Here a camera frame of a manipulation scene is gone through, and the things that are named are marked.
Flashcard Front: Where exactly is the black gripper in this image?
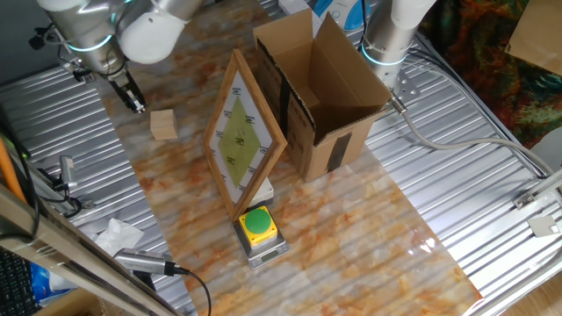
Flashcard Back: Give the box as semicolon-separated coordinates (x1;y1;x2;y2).
107;71;148;115

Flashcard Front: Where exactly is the light wooden block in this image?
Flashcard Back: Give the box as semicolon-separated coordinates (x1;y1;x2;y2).
149;109;179;141

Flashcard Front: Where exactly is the white rounded object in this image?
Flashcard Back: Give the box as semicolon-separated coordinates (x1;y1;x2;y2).
529;126;562;175

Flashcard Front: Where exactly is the crumpled white tissue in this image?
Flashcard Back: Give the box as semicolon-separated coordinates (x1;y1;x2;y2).
81;218;145;258

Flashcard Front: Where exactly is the orange pole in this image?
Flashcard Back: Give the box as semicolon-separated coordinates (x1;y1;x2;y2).
0;138;27;203

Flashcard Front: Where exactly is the red emergency stop button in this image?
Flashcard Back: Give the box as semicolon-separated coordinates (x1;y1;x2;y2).
248;177;276;210

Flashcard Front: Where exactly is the yellow box green button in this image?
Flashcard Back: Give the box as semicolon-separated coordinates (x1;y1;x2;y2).
238;205;279;248

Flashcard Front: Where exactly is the open cardboard box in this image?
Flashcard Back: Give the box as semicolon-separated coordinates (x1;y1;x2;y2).
253;8;393;183

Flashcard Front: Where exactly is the blue tissue pack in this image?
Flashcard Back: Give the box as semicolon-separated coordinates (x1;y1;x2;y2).
28;262;78;308

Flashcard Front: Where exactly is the brown box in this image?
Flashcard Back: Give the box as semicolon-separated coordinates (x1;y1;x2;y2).
34;287;119;316

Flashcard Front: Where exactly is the black keyboard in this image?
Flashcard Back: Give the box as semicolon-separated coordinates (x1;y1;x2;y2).
0;248;40;316

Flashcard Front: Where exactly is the blue white device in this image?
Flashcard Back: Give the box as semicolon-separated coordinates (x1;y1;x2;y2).
313;0;370;32

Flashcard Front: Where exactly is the orange marble pattern mat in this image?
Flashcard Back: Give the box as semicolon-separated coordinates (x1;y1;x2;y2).
85;0;484;316

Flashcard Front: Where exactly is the colourful patterned cloth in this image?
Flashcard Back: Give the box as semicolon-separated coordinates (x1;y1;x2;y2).
416;0;562;150

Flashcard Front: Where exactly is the brown cardboard sheet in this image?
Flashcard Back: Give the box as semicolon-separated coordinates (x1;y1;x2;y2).
504;0;562;78

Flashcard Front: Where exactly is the square grey plate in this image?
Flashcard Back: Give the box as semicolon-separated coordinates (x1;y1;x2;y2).
526;214;561;238

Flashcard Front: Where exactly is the black velcro strap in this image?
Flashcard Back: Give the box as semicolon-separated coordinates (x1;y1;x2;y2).
72;68;96;83

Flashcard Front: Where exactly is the small silver camera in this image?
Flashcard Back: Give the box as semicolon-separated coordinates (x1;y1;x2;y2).
59;154;79;192

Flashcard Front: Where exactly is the wooden picture frame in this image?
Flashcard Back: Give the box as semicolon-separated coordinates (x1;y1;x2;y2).
202;47;290;224

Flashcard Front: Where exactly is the aluminium camera rail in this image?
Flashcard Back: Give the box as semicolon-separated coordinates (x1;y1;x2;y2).
6;144;96;216

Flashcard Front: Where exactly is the large grey camera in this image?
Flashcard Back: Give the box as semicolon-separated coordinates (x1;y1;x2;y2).
112;248;177;277

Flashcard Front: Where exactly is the aluminium frame beam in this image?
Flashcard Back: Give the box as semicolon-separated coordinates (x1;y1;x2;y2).
0;182;177;316

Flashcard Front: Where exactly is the black camera cable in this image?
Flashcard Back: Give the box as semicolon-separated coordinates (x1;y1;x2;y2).
173;265;213;316

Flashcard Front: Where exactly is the black camera stand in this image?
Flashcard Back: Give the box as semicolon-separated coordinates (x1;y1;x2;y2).
131;269;158;293

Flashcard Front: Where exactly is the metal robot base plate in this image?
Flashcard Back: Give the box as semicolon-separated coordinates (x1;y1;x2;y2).
393;69;421;104

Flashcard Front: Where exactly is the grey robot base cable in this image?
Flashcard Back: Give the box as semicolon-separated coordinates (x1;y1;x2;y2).
388;96;557;176

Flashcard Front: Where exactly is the aluminium profile with bracket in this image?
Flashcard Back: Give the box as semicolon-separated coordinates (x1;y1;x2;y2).
512;169;562;211

